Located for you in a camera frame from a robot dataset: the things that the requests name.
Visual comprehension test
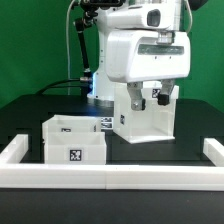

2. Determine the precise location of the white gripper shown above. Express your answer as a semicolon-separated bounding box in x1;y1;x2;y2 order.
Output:
105;30;190;111

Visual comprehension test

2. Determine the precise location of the white U-shaped fence frame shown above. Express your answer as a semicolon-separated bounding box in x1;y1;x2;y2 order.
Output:
0;134;224;191

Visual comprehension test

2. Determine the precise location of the white drawer box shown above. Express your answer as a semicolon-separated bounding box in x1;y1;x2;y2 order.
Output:
44;132;107;165
42;115;101;139

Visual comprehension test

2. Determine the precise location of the white drawer cabinet frame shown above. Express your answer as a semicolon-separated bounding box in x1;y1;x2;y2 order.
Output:
113;81;179;144

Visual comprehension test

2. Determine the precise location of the marker tag sheet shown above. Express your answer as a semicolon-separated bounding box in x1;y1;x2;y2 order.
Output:
101;117;113;130

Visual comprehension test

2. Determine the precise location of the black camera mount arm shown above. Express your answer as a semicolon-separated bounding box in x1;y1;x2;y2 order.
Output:
73;0;124;78

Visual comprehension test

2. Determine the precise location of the grey cable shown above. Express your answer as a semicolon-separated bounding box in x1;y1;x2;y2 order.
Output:
65;0;78;96

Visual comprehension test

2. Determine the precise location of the black cable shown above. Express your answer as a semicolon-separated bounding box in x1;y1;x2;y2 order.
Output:
35;77;93;96

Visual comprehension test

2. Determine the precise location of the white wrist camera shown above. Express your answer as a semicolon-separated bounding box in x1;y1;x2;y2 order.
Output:
105;5;175;33

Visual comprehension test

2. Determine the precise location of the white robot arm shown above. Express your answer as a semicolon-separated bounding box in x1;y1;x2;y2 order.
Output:
94;0;190;110

